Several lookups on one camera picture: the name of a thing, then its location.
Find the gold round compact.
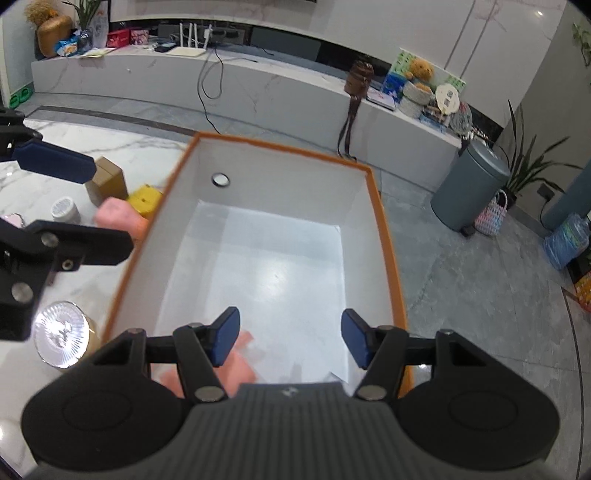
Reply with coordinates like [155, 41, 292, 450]
[32, 301, 100, 370]

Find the pink pump bottle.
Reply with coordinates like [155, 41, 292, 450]
[94, 197, 148, 241]

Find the small grey cream jar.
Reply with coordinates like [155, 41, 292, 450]
[50, 196, 81, 224]

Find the pink round compact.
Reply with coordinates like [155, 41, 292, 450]
[1, 213, 25, 229]

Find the brown cardboard box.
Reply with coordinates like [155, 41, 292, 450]
[85, 156, 128, 207]

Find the yellow object behind bottle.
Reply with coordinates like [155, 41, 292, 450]
[127, 184, 162, 220]

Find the golden vase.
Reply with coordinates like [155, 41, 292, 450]
[37, 15, 73, 58]

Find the orange white storage box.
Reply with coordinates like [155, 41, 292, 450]
[103, 133, 407, 392]

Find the woven pastel basket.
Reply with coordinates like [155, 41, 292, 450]
[474, 189, 508, 237]

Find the white wifi router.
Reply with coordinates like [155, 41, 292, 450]
[166, 23, 213, 58]

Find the grey pedal trash bin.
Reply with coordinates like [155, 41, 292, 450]
[431, 140, 510, 232]

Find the blue water jug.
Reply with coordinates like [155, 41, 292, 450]
[543, 213, 590, 270]

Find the green potted plant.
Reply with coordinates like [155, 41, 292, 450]
[495, 101, 583, 207]

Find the round paper fan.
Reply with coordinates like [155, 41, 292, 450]
[435, 83, 460, 116]

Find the brown leather bag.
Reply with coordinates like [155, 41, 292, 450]
[337, 57, 374, 162]

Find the teddy bear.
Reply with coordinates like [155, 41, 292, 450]
[405, 57, 434, 86]

